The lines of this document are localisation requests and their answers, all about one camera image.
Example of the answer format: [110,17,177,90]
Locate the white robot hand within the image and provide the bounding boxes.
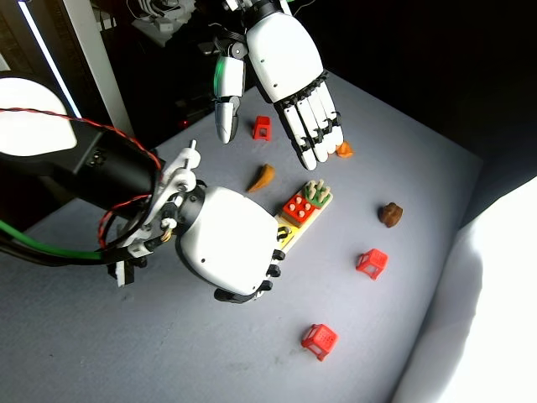
[211,14,346,172]
[174,186,295,305]

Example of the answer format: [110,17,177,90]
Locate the wooden puzzle board with blocks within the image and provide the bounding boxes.
[274,179,335,253]

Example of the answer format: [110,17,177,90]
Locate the red toy stool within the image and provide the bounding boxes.
[355,248,389,281]
[300,323,339,362]
[252,115,272,141]

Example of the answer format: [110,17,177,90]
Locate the curved orange-brown toy food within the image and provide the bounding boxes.
[246,163,277,194]

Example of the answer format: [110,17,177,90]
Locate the grey table cloth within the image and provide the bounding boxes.
[0,71,483,403]

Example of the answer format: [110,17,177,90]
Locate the white machine parts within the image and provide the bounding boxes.
[128,0,196,47]

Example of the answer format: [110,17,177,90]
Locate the brown toy food lump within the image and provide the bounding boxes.
[377,201,404,229]

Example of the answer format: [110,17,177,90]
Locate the bright light strip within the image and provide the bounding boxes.
[17,0,83,119]

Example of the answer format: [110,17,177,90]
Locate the white post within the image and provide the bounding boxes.
[62,0,135,138]

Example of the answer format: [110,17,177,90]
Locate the red and black twisted wire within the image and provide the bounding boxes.
[0,107,164,251]

